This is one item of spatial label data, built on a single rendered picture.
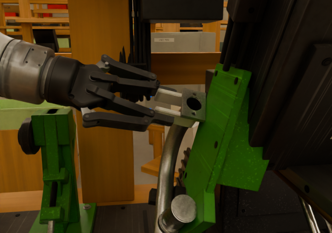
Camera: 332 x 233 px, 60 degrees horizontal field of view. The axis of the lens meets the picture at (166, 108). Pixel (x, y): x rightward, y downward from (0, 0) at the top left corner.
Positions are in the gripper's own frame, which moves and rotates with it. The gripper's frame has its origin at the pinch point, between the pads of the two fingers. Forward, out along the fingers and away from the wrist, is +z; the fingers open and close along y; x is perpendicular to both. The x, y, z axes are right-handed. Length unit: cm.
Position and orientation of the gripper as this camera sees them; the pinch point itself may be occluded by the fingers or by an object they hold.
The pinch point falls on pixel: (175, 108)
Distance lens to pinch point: 47.8
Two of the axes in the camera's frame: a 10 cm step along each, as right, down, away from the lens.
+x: -2.7, 5.1, 8.2
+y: 1.0, -8.3, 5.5
